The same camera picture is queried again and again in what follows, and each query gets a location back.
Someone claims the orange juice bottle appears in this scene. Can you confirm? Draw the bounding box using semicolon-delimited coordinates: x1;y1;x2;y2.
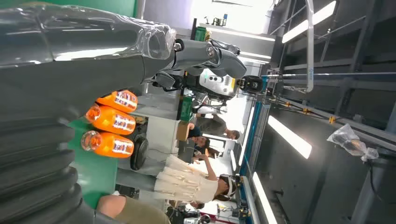
96;90;139;114
85;104;137;136
81;130;135;159

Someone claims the black round stool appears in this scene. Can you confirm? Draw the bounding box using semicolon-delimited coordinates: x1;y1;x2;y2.
130;136;149;171

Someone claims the green table mat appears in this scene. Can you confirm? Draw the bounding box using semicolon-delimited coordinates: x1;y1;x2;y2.
67;119;120;210

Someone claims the green plastic crate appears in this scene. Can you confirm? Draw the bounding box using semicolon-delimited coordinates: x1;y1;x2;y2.
194;26;207;42
180;96;194;122

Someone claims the small cardboard box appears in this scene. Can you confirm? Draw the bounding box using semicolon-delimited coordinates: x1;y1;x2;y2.
177;121;190;142

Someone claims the person sitting in background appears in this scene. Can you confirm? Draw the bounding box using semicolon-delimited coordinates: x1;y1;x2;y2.
187;123;212;156

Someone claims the person bending over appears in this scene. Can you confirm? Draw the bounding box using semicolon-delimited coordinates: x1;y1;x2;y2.
195;113;241;140

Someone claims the person at the desk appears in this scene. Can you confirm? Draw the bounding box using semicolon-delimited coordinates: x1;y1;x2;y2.
96;194;172;224

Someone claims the person wearing headset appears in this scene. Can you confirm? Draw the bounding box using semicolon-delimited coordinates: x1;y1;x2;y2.
116;154;239;205

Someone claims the long ceiling light panel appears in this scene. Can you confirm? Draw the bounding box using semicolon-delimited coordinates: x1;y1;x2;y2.
281;0;337;44

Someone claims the clear plastic bag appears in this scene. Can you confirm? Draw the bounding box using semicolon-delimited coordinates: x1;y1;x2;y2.
326;123;380;162

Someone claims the white gantry rail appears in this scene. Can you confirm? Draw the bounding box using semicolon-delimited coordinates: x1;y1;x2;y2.
304;0;315;93

